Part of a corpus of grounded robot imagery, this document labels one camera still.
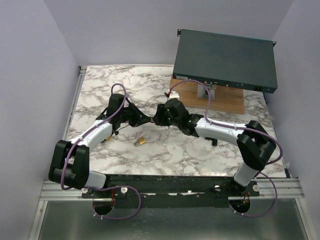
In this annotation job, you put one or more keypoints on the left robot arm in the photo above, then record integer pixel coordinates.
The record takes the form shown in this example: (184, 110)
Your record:
(70, 163)

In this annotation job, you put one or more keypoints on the wooden board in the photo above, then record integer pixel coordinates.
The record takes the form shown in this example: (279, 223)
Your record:
(226, 99)

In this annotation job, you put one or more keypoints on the aluminium side rail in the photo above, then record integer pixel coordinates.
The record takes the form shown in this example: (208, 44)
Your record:
(79, 83)

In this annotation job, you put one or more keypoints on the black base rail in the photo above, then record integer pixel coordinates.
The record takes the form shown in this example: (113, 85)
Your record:
(160, 191)

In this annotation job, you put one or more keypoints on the brass padlock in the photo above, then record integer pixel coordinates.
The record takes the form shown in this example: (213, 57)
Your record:
(140, 141)

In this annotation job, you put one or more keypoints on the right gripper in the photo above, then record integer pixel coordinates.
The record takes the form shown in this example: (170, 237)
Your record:
(159, 117)

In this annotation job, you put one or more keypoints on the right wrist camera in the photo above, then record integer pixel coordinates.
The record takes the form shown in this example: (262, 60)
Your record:
(172, 95)

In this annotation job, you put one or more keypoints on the dark green network switch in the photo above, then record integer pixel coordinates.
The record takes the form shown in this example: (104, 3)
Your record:
(226, 60)

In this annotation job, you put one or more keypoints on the black T-shaped tool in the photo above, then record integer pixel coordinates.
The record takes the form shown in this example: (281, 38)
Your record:
(214, 142)

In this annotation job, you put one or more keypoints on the grey lock mount bracket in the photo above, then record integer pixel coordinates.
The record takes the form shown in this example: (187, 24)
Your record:
(203, 93)

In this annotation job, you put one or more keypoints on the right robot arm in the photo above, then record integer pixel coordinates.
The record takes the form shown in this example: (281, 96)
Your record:
(255, 145)

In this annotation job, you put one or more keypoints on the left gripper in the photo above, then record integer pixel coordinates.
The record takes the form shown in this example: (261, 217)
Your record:
(139, 117)

